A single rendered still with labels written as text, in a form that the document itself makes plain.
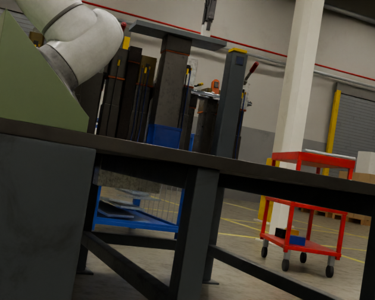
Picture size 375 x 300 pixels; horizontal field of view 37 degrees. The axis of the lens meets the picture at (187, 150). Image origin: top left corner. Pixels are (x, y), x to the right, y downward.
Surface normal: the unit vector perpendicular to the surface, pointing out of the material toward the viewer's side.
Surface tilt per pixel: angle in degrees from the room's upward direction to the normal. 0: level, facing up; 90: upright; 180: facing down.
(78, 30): 82
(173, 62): 90
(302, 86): 90
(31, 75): 90
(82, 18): 75
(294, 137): 90
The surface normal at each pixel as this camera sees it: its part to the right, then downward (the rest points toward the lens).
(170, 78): 0.31, 0.01
